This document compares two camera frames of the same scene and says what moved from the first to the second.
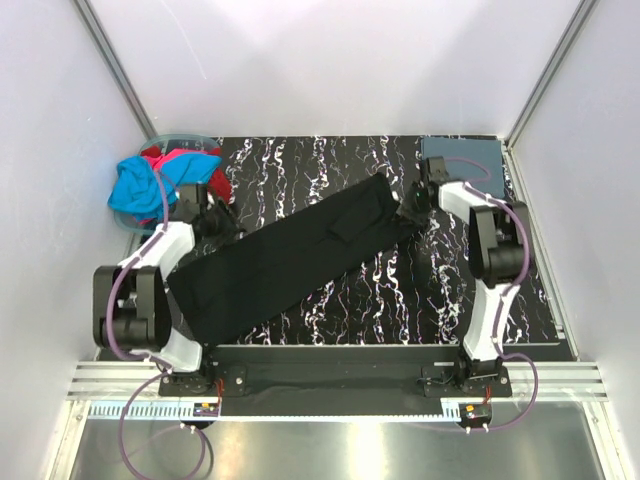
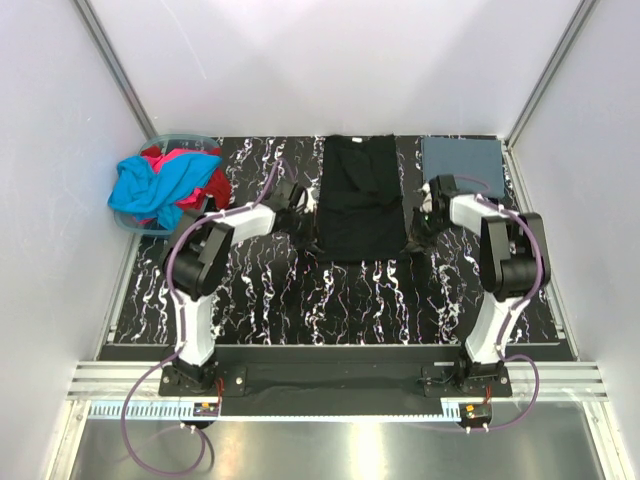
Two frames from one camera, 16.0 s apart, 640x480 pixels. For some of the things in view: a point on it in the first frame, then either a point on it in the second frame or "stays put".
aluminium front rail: [111, 380] stays put
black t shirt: [228, 277] → [361, 217]
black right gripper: [405, 210] → [417, 240]
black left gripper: [231, 226] → [310, 238]
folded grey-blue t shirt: [476, 161] stays put
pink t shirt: [172, 152] stays put
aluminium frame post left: [116, 67] stays put
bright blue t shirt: [147, 193] stays put
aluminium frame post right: [583, 8] stays put
